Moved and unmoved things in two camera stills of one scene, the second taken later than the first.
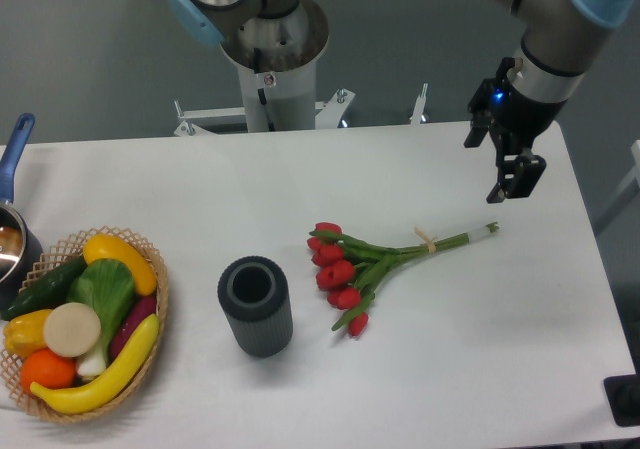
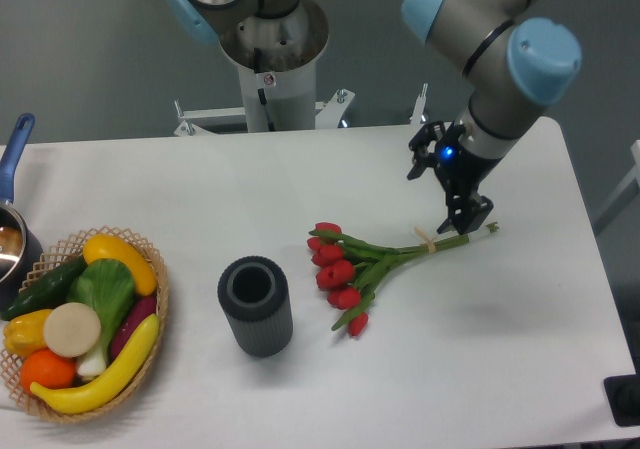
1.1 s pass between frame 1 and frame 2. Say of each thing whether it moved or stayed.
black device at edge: stayed
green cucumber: stayed
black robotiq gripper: moved
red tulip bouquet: stayed
